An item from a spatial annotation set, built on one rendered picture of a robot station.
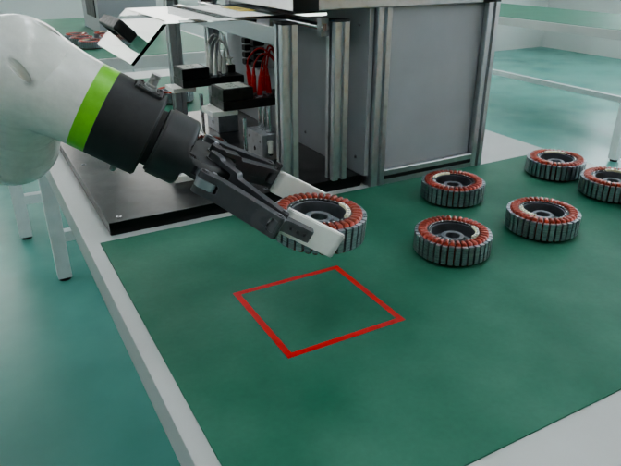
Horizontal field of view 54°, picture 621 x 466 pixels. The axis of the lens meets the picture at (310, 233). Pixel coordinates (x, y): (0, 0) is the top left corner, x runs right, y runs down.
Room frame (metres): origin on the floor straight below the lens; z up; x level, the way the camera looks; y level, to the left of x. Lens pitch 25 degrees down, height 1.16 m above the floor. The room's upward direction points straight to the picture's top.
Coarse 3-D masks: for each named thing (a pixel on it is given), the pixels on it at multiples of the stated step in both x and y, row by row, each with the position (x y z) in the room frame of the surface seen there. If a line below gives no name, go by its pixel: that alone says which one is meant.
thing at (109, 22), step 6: (102, 18) 1.03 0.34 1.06; (108, 18) 1.00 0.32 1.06; (114, 18) 0.97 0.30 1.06; (102, 24) 1.03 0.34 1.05; (108, 24) 0.98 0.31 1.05; (114, 24) 0.95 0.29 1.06; (120, 24) 0.95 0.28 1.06; (126, 24) 0.96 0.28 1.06; (108, 30) 1.03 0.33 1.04; (114, 30) 0.95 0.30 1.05; (120, 30) 0.95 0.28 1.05; (126, 30) 0.95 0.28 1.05; (132, 30) 0.96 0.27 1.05; (126, 36) 0.95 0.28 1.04; (132, 36) 0.96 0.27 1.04
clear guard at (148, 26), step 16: (128, 16) 1.08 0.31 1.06; (144, 16) 1.01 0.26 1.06; (160, 16) 0.99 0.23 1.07; (176, 16) 0.99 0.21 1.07; (192, 16) 0.99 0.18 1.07; (208, 16) 0.99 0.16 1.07; (224, 16) 0.99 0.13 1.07; (240, 16) 0.99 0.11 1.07; (256, 16) 0.99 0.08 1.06; (272, 16) 1.00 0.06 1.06; (288, 16) 1.01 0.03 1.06; (304, 16) 1.03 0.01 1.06; (144, 32) 0.95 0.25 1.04; (160, 32) 0.91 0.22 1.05; (112, 48) 1.01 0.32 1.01; (128, 48) 0.95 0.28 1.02; (144, 48) 0.90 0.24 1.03
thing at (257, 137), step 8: (248, 128) 1.23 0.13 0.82; (256, 128) 1.23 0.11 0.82; (248, 136) 1.23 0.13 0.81; (256, 136) 1.19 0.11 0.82; (264, 136) 1.17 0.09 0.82; (272, 136) 1.18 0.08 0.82; (248, 144) 1.23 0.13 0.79; (256, 144) 1.19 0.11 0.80; (264, 144) 1.17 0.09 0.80; (256, 152) 1.20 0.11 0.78; (264, 152) 1.17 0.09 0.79
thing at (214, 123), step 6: (210, 120) 1.43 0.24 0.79; (216, 120) 1.39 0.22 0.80; (222, 120) 1.39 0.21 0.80; (228, 120) 1.39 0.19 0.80; (234, 120) 1.40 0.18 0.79; (210, 126) 1.43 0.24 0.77; (216, 126) 1.39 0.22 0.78; (222, 126) 1.38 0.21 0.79; (228, 126) 1.39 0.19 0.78; (234, 126) 1.40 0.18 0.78
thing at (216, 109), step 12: (216, 84) 1.19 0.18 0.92; (228, 84) 1.19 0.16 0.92; (240, 84) 1.19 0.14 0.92; (216, 96) 1.17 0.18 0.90; (228, 96) 1.14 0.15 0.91; (240, 96) 1.15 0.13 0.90; (252, 96) 1.17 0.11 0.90; (264, 96) 1.19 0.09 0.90; (204, 108) 1.16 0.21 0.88; (216, 108) 1.16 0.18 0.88; (228, 108) 1.14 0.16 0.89; (240, 108) 1.15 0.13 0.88; (264, 108) 1.21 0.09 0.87; (264, 120) 1.21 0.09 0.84
